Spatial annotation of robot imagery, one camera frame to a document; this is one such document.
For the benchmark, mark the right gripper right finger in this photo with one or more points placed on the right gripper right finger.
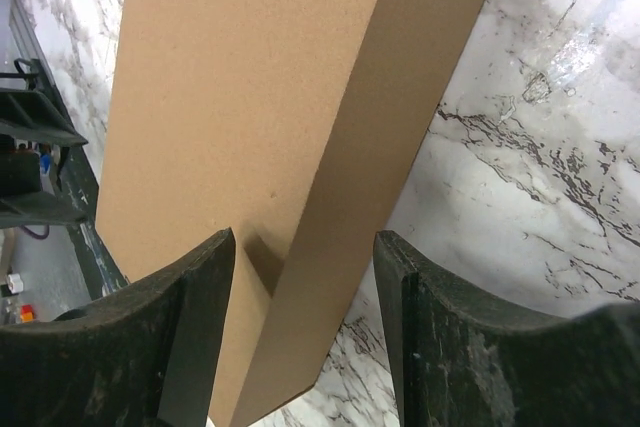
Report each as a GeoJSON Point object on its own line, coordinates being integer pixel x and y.
{"type": "Point", "coordinates": [461, 356]}

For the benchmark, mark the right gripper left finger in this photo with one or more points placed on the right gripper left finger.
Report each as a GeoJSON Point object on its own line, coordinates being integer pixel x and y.
{"type": "Point", "coordinates": [145, 355]}

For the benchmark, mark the brown cardboard box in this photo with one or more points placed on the brown cardboard box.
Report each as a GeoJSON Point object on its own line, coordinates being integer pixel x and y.
{"type": "Point", "coordinates": [292, 122]}

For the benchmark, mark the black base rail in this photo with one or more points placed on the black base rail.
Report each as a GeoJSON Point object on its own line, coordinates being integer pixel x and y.
{"type": "Point", "coordinates": [52, 258]}

